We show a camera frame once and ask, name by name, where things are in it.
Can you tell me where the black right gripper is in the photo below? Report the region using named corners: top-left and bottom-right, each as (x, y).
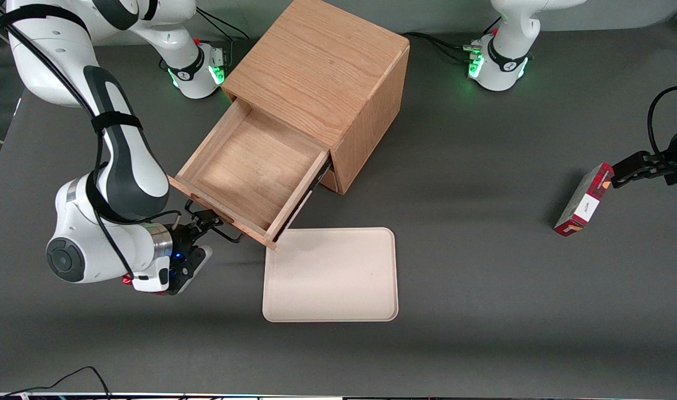
top-left (168, 209), bottom-right (225, 296)

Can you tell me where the black metal drawer handle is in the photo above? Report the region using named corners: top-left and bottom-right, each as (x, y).
top-left (184, 199), bottom-right (243, 244)

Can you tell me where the wooden drawer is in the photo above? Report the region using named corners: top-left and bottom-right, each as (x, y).
top-left (169, 99), bottom-right (333, 252)

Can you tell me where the red and white carton box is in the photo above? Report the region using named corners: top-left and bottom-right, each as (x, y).
top-left (554, 162), bottom-right (615, 237)

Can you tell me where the red bottle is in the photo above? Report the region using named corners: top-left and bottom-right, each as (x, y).
top-left (122, 274), bottom-right (172, 296)

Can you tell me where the beige rectangular tray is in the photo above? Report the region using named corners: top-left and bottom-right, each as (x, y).
top-left (262, 227), bottom-right (399, 323)

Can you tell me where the wooden cabinet body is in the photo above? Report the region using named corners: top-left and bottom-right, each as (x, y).
top-left (222, 0), bottom-right (411, 195)

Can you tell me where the black looped gripper cable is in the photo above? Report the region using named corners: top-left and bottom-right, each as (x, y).
top-left (648, 85), bottom-right (677, 161)

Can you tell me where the black cable along right arm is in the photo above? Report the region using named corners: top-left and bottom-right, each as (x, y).
top-left (0, 6), bottom-right (183, 278)

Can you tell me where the thin black table-edge cable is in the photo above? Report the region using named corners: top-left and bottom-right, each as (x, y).
top-left (0, 366), bottom-right (112, 399)

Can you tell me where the black right base cable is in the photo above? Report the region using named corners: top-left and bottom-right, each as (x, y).
top-left (194, 10), bottom-right (251, 66)

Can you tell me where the black base cable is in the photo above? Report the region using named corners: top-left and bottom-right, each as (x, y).
top-left (400, 32), bottom-right (483, 64)
top-left (194, 10), bottom-right (251, 66)

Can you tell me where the black left base cable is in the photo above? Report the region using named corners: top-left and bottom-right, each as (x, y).
top-left (400, 32), bottom-right (483, 64)

